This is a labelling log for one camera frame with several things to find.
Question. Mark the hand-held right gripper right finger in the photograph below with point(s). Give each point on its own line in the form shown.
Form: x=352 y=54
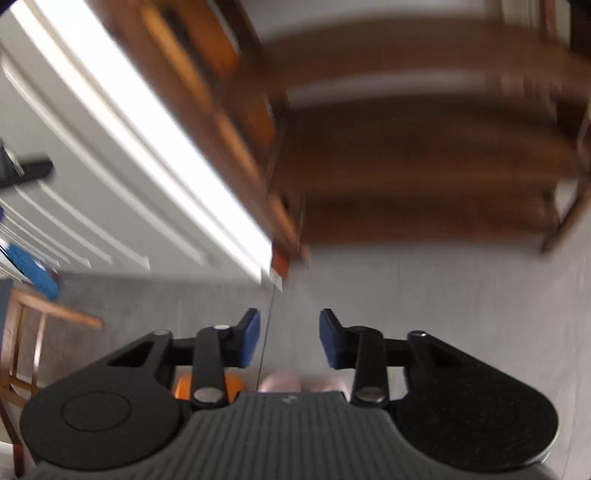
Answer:
x=330 y=339

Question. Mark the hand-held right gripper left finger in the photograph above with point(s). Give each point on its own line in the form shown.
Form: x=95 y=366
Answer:
x=249 y=339

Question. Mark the brown wooden shoe rack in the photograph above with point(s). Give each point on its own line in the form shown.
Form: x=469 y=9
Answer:
x=415 y=152

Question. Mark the wooden stool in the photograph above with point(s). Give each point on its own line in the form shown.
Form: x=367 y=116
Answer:
x=46 y=307

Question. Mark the white panelled door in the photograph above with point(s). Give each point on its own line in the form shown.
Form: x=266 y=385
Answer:
x=115 y=161

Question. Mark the blue cloth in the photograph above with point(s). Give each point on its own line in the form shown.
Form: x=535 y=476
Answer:
x=34 y=272

